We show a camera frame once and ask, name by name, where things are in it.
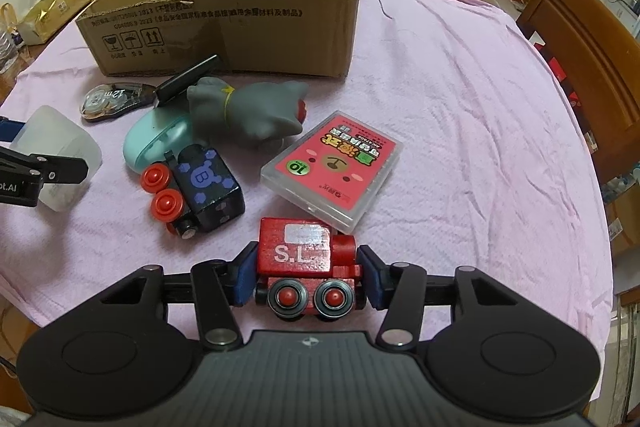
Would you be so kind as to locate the gold foil packet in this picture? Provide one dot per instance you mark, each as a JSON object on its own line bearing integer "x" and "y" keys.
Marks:
{"x": 50, "y": 12}

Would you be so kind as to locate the black toy train blue print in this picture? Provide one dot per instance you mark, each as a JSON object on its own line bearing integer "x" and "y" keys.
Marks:
{"x": 210, "y": 187}

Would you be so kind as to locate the pink towel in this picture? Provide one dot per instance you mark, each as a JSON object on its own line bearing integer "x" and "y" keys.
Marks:
{"x": 450, "y": 107}

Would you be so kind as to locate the teal oval case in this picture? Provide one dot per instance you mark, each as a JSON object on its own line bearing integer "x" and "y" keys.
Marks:
{"x": 150, "y": 142}

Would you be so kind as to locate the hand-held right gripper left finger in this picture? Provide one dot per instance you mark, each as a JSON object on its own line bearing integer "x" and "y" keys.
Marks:
{"x": 245, "y": 274}

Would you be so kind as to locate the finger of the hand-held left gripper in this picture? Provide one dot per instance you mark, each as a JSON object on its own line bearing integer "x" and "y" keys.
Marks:
{"x": 55, "y": 169}
{"x": 10, "y": 128}

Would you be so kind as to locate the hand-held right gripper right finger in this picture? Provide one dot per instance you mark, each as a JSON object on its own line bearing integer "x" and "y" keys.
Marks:
{"x": 372, "y": 277}

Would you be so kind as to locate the wooden chair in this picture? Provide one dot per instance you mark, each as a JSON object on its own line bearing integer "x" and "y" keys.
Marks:
{"x": 590, "y": 57}

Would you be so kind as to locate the pink card case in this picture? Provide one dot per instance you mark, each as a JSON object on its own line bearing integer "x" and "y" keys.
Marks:
{"x": 335, "y": 162}

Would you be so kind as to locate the cardboard box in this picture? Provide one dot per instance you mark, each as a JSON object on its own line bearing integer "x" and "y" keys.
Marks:
{"x": 225, "y": 37}

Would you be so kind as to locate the grey rubber animal toy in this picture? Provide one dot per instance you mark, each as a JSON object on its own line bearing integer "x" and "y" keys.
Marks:
{"x": 250, "y": 107}

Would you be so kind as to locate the frosted plastic container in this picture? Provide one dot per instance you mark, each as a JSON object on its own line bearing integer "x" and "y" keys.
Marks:
{"x": 65, "y": 142}

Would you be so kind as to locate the correction tape dispenser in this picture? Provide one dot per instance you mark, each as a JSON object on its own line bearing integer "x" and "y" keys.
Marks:
{"x": 185, "y": 79}
{"x": 110, "y": 99}

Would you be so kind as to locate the red wooden toy train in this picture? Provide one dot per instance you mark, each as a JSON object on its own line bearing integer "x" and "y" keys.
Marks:
{"x": 300, "y": 252}

